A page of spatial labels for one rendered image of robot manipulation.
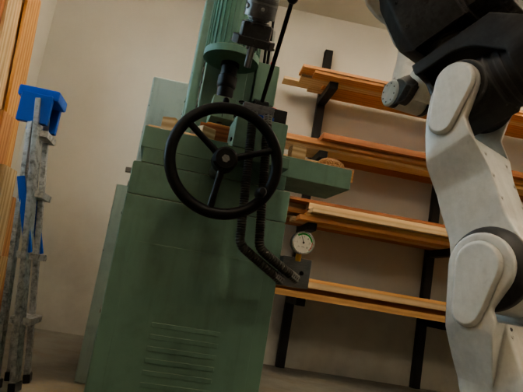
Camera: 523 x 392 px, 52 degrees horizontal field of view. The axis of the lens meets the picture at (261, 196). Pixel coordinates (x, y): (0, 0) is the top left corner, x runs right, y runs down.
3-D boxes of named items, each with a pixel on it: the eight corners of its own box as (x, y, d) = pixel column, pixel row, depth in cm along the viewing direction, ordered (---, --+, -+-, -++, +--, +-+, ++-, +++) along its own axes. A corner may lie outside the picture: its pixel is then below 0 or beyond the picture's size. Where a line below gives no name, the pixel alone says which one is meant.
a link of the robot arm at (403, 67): (414, 57, 164) (404, 119, 162) (387, 47, 160) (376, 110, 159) (438, 48, 154) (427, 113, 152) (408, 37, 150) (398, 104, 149)
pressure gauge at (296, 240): (289, 259, 142) (294, 229, 143) (286, 259, 145) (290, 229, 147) (311, 263, 143) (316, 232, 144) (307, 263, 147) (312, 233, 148)
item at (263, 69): (250, 101, 187) (258, 61, 190) (246, 108, 196) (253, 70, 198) (274, 106, 189) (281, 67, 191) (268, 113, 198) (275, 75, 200)
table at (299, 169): (138, 137, 135) (144, 114, 136) (140, 160, 164) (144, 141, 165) (363, 185, 146) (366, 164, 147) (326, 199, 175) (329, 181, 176)
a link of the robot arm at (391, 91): (429, 128, 153) (473, 56, 142) (392, 117, 148) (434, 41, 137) (412, 110, 162) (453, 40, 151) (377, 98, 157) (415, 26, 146)
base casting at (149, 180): (124, 191, 141) (131, 159, 143) (130, 213, 197) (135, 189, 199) (287, 223, 150) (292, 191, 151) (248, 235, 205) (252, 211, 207)
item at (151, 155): (141, 161, 143) (144, 146, 144) (141, 174, 164) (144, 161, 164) (284, 190, 151) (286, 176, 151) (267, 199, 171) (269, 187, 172)
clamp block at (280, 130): (230, 145, 139) (236, 112, 141) (222, 155, 152) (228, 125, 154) (285, 157, 142) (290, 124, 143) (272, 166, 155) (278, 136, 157)
